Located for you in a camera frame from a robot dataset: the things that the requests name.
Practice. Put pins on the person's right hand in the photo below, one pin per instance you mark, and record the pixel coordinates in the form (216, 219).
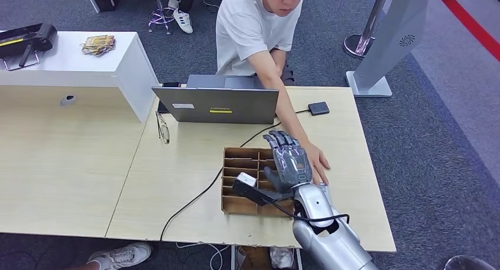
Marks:
(318, 163)

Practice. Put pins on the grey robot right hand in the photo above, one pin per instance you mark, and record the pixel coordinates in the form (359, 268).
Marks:
(291, 166)

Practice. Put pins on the person's left forearm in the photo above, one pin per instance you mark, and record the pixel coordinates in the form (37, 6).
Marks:
(279, 63)

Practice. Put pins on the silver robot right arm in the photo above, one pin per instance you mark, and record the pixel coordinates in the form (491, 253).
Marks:
(332, 241)

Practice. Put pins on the person's right forearm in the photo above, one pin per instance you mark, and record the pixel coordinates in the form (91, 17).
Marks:
(291, 116)

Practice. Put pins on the white card reader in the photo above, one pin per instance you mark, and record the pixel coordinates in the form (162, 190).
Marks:
(326, 190)

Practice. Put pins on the brown cardboard card organizer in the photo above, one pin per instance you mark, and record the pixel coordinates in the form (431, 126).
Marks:
(242, 205)

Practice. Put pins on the stack of key cards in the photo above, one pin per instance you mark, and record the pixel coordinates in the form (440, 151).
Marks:
(98, 45)

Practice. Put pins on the small black box device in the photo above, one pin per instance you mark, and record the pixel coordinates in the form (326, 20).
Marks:
(318, 108)

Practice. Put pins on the white bag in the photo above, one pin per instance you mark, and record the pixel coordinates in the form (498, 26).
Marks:
(281, 257)

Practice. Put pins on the grey laptop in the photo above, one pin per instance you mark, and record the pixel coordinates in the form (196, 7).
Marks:
(218, 104)

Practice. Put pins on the brown cardboard box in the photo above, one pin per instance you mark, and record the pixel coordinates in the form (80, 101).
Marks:
(254, 260)

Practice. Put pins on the eyeglasses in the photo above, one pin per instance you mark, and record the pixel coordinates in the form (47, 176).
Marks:
(163, 133)

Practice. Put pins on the black phone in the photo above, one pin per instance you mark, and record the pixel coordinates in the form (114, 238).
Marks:
(171, 84)

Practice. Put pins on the silver kiosk stand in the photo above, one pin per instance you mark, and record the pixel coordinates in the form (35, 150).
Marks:
(390, 34)

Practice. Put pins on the round glass dome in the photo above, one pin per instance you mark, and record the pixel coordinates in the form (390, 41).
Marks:
(468, 263)

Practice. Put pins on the white sneaker with black stripes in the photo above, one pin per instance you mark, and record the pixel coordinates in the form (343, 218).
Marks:
(183, 20)
(174, 2)

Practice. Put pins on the white sneaker with laces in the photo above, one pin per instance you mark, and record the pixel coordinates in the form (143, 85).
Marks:
(125, 254)

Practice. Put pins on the red barrier belt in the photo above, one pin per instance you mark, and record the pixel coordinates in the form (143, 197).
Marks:
(468, 23)

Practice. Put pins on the chrome stool base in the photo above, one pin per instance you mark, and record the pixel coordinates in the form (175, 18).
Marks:
(158, 4)

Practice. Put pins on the bystander's bare leg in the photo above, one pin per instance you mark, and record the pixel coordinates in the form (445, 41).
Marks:
(88, 266)

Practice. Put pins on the white counter cabinet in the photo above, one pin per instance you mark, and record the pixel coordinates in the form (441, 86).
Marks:
(78, 65)

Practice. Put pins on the black device with metal stand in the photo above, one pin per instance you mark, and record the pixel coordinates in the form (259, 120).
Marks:
(38, 36)

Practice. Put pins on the chrome stanchion post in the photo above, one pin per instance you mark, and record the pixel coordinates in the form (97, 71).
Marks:
(358, 45)

